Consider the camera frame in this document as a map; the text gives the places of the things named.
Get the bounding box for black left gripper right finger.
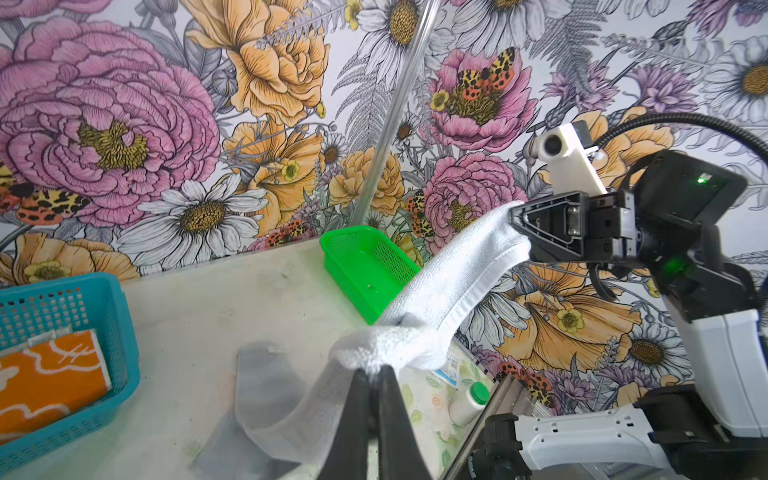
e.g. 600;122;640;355
377;365;432;480

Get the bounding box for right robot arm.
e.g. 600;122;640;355
447;113;767;479

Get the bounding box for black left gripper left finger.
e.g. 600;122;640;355
317;369;378;480

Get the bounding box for teal plastic basket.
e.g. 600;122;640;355
1;273;140;473

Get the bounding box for orange white towel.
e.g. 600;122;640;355
1;329;113;444

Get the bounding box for grey cloth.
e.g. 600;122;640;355
191;200;533;480

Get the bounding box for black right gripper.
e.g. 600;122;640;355
509;190;641;264

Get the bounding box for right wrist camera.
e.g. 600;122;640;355
529;121;607;197

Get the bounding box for aluminium front rail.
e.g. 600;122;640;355
439;375;519;480

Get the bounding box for green plastic basket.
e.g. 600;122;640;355
320;225;420;325

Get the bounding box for right aluminium frame post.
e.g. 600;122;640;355
349;0;441;226

